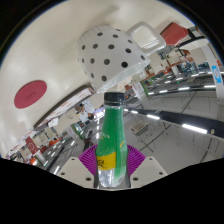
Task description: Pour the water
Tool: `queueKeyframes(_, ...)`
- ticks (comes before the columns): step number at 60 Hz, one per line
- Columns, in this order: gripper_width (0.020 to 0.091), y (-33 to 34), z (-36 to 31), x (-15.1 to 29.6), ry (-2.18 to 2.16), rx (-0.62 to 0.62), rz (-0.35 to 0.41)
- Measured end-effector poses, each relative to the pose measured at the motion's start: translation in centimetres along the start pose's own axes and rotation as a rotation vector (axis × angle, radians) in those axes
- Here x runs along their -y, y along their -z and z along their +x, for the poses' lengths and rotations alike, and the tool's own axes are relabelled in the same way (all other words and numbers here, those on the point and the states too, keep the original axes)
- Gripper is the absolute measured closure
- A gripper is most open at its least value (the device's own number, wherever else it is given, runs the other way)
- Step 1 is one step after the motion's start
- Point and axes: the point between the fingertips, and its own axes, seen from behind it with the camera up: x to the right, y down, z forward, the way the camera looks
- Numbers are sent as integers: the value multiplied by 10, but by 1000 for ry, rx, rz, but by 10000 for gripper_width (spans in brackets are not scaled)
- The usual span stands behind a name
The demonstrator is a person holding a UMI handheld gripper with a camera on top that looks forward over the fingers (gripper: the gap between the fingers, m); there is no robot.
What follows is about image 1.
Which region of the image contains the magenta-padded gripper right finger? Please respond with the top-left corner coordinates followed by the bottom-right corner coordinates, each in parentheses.
top-left (124, 143), bottom-right (169, 188)

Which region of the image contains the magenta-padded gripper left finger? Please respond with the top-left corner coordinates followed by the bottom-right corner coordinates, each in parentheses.
top-left (56, 143), bottom-right (100, 188)

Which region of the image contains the green plastic drink bottle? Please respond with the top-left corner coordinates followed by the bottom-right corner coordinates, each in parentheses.
top-left (94, 92), bottom-right (130, 189)

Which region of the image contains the ceiling air conditioner unit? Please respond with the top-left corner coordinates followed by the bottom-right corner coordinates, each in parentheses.
top-left (130, 121), bottom-right (150, 136)

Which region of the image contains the ceiling light group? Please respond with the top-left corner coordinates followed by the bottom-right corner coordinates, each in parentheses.
top-left (123, 70), bottom-right (224, 135)

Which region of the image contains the flat round red coaster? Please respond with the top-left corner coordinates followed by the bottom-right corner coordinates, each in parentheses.
top-left (13, 79), bottom-right (48, 110)

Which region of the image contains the white polka dot mug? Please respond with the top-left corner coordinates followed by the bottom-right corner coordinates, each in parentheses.
top-left (77, 21), bottom-right (167, 94)

